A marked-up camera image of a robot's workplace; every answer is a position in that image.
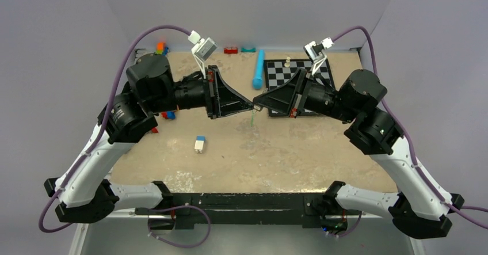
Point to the colourful toy brick stack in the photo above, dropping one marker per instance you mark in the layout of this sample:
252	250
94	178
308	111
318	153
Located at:
168	115

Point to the white chess pawn far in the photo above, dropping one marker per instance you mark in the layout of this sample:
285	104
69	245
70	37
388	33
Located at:
287	62

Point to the aluminium frame rail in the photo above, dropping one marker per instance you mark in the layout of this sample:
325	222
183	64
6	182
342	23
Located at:
82	230

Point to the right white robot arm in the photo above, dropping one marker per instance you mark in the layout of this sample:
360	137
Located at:
421	206

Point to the teal toy piece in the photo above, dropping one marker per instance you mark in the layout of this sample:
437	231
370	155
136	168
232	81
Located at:
245	49

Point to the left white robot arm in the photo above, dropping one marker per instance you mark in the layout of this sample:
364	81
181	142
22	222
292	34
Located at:
84	192

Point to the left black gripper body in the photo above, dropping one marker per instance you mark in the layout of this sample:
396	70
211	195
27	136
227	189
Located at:
211	96

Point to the white blue toy brick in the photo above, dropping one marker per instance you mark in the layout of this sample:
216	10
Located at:
199	144

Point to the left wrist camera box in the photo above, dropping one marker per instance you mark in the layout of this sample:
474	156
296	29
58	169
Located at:
202	49

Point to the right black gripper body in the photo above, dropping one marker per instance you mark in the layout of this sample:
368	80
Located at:
301	98

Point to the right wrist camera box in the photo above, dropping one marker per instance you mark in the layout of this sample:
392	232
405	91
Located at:
316	53

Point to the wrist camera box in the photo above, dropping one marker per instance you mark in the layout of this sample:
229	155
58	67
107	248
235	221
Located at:
202	49
316	53

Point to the blue orange toy car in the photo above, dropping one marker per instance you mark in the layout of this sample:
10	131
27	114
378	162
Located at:
161	48

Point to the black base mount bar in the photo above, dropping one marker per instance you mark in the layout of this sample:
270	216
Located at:
182	211

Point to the blue cylinder tool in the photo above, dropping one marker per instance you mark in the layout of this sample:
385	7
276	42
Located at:
257	81

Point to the black white chessboard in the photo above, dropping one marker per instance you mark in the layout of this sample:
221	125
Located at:
286	74

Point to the red toy brick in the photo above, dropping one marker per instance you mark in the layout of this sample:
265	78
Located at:
231	50

